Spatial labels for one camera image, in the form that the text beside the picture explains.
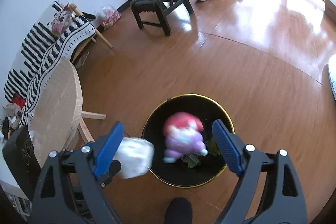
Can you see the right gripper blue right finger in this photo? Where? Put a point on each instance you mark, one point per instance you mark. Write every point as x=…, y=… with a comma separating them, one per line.
x=226, y=144

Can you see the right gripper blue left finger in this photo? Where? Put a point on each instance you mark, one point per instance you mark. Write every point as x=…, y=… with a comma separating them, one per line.
x=105, y=148

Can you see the white tissue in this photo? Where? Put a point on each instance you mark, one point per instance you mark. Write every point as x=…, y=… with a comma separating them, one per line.
x=135, y=156

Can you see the red purple plush toy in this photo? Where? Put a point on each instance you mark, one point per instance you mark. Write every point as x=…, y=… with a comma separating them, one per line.
x=183, y=136

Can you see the black gold-rimmed trash bin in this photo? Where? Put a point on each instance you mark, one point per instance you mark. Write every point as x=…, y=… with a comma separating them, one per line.
x=199, y=170

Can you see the clear bag of trash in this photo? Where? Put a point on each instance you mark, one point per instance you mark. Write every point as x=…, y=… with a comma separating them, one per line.
x=108, y=16

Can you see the wooden oval table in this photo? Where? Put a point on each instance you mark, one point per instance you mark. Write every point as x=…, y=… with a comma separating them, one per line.
x=58, y=121

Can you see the black shoe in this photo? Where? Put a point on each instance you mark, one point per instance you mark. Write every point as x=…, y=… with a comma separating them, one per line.
x=179, y=211

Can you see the black box with gold print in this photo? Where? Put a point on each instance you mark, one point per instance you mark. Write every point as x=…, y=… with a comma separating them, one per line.
x=19, y=156

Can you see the brown plush toy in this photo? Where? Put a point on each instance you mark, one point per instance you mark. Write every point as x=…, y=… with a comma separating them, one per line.
x=13, y=116

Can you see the red black cushion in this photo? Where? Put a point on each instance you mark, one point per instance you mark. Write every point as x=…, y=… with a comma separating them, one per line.
x=18, y=100

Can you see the black white striped sofa blanket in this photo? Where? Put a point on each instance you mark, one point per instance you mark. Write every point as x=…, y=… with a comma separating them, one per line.
x=40, y=52

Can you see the pink cartoon cushion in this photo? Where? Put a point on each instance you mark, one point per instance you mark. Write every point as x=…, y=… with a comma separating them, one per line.
x=62, y=20

